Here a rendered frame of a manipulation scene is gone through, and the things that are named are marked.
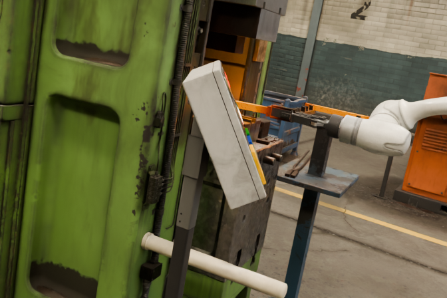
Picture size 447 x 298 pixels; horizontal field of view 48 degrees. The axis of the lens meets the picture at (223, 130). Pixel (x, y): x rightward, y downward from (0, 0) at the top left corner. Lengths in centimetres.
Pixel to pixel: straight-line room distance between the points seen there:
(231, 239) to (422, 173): 364
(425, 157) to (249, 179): 417
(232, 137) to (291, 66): 884
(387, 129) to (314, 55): 811
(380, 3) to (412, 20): 61
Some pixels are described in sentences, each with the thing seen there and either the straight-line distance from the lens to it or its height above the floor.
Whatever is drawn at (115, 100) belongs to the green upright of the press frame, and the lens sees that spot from 149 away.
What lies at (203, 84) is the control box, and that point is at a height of 117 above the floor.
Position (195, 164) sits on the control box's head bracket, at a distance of 119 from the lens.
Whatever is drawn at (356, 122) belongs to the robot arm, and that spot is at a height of 107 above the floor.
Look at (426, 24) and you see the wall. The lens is 925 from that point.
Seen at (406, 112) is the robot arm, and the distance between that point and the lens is 174.
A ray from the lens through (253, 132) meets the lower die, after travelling 178.
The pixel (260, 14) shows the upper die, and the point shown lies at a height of 135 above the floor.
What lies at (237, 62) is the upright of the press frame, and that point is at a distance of 202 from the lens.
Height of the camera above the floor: 127
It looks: 11 degrees down
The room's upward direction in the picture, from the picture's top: 10 degrees clockwise
